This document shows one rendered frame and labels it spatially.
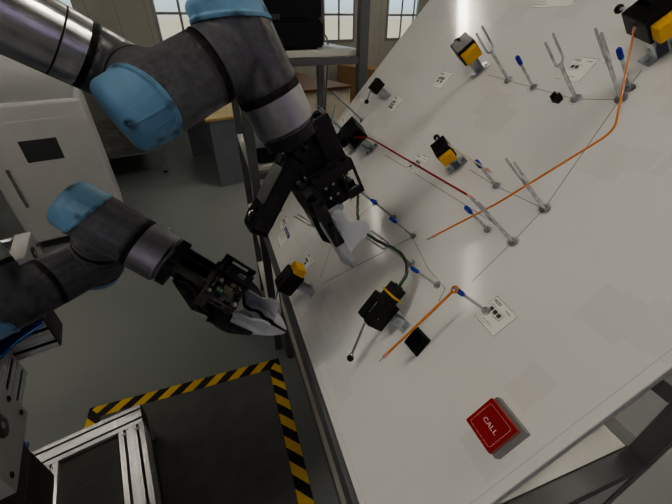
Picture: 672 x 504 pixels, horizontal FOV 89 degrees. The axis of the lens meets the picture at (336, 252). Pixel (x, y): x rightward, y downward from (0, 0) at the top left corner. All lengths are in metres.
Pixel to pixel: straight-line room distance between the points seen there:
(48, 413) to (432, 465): 1.93
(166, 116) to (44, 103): 2.91
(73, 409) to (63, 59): 1.89
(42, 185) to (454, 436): 3.25
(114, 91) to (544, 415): 0.60
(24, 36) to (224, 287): 0.34
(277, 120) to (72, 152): 2.97
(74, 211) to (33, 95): 2.82
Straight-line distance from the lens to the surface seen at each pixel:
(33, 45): 0.49
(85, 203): 0.55
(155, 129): 0.38
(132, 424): 1.71
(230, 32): 0.40
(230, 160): 4.04
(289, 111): 0.42
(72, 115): 3.28
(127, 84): 0.38
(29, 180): 3.43
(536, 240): 0.65
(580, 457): 0.97
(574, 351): 0.57
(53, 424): 2.21
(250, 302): 0.58
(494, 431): 0.55
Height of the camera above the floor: 1.55
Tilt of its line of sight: 34 degrees down
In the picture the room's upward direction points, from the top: straight up
